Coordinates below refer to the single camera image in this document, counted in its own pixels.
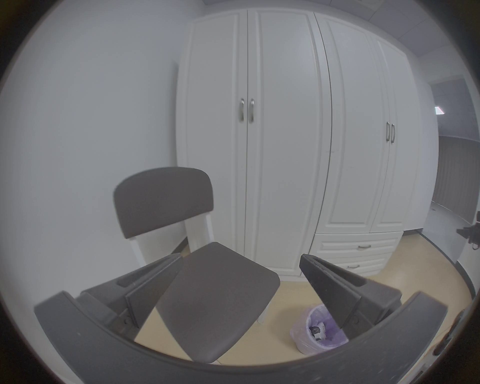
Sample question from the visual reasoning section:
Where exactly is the purple plastic bag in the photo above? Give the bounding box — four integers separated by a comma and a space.
290, 304, 349, 355

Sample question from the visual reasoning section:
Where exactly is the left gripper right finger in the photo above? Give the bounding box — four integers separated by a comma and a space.
299, 254, 404, 340

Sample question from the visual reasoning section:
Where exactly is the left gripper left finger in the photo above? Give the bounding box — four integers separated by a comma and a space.
77, 253, 184, 342

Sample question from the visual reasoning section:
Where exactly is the white trash bin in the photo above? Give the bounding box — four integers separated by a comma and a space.
290, 304, 349, 355

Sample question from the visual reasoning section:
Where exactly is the grey padded white chair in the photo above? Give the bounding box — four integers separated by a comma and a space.
112, 167, 282, 364

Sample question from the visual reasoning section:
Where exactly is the white wardrobe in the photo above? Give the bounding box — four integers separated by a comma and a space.
176, 9, 421, 282

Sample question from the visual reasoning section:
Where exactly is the grey curtain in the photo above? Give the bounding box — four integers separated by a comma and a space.
431, 137, 480, 226

